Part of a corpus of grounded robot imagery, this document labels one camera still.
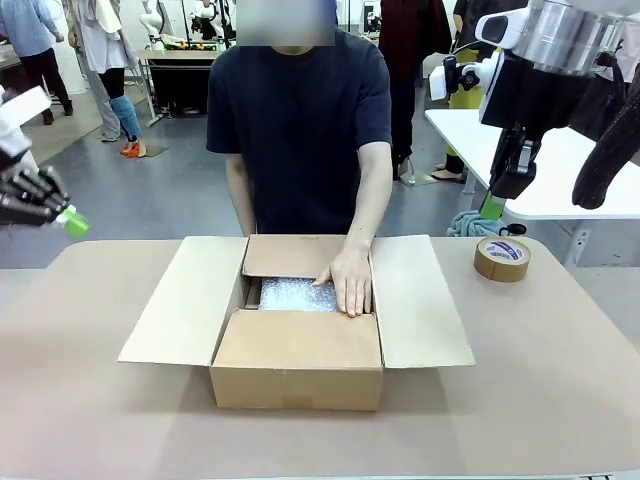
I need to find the person in light blue shirt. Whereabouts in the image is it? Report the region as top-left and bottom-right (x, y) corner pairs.
(0, 0), (74, 127)

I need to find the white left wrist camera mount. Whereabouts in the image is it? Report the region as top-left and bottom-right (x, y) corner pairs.
(0, 84), (54, 135)

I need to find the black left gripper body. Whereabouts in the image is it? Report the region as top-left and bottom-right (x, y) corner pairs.
(0, 144), (40, 184)

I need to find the teal blue towel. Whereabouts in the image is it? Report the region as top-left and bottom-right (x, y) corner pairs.
(445, 209), (512, 238)

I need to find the person's right forearm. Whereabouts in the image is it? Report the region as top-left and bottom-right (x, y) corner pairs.
(226, 169), (259, 237)

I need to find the brown packing tape roll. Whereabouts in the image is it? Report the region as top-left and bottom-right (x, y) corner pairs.
(473, 235), (532, 283)

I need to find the person's left forearm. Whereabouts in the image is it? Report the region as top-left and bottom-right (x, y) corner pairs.
(344, 149), (394, 250)

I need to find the person's left hand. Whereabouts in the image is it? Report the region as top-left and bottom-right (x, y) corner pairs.
(311, 243), (375, 319)

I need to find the black braided cable sleeve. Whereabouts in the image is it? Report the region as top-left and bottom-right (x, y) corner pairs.
(571, 74), (640, 211)

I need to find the grey desk with black cabinet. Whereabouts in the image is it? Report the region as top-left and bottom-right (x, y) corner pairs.
(136, 46), (222, 127)

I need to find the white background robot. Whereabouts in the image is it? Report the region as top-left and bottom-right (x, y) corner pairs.
(138, 0), (169, 52)

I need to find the person in dark red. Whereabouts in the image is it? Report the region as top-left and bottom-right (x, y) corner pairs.
(379, 0), (454, 183)

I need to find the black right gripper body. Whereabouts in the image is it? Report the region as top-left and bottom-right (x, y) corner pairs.
(498, 48), (600, 133)

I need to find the white side table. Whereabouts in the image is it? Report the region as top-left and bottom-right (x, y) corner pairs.
(423, 107), (640, 222)

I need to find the brown cardboard box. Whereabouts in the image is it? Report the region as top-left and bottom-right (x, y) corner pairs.
(116, 233), (477, 413)

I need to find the person in navy t-shirt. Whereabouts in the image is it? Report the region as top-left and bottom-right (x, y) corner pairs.
(205, 27), (394, 237)

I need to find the person with yellow apron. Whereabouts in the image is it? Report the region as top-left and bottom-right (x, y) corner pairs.
(431, 0), (507, 186)

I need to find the bubble bundle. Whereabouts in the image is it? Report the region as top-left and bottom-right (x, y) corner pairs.
(258, 276), (375, 315)

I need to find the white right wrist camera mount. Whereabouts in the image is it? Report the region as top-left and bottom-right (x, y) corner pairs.
(428, 11), (527, 127)

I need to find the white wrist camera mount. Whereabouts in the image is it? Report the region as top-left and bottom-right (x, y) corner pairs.
(428, 11), (527, 127)
(0, 84), (54, 135)

